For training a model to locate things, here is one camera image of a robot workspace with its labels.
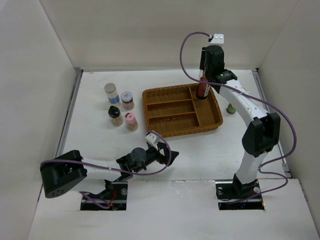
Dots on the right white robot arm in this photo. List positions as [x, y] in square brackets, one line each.
[262, 128]

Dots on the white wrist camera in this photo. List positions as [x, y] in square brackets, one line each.
[152, 139]
[216, 39]

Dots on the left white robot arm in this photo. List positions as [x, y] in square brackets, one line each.
[73, 172]

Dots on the black-cap spice shaker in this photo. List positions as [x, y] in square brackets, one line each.
[115, 116]

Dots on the silver-lid blue-label jar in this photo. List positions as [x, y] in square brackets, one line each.
[112, 93]

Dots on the tall red-label sauce bottle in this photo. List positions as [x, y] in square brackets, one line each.
[202, 88]

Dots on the brown wicker divided tray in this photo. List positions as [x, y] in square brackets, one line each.
[176, 111]

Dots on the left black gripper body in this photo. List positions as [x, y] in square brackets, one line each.
[152, 154]

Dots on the green-label yellow-cap sauce bottle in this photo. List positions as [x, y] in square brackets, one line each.
[230, 109]

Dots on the pink-cap spice shaker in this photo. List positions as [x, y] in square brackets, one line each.
[131, 122]

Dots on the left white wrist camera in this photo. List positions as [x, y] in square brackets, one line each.
[152, 139]

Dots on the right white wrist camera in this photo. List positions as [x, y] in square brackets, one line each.
[216, 39]

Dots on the red-white-lid spice jar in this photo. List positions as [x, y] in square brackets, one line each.
[127, 100]

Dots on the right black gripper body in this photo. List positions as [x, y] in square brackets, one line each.
[207, 71]

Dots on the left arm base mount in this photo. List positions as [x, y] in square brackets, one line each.
[113, 198]

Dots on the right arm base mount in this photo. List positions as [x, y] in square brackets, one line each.
[231, 197]

